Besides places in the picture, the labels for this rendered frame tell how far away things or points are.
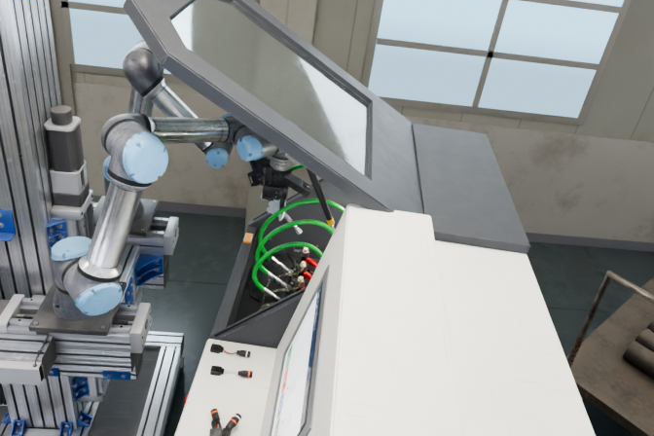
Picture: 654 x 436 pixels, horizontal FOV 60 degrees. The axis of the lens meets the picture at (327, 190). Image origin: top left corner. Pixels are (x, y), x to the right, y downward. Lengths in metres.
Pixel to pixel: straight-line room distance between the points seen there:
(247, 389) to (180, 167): 2.43
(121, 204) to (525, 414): 1.06
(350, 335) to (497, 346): 0.35
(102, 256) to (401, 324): 0.84
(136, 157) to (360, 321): 0.69
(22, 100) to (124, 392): 1.45
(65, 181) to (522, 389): 1.42
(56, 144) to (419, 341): 1.23
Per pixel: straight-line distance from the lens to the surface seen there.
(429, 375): 1.08
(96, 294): 1.64
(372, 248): 1.32
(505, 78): 3.79
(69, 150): 1.86
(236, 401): 1.70
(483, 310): 1.37
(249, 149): 1.70
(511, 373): 1.26
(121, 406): 2.70
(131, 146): 1.47
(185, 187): 4.01
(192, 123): 1.72
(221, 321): 1.95
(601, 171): 4.40
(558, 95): 3.97
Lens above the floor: 2.33
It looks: 31 degrees down
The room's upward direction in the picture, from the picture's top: 9 degrees clockwise
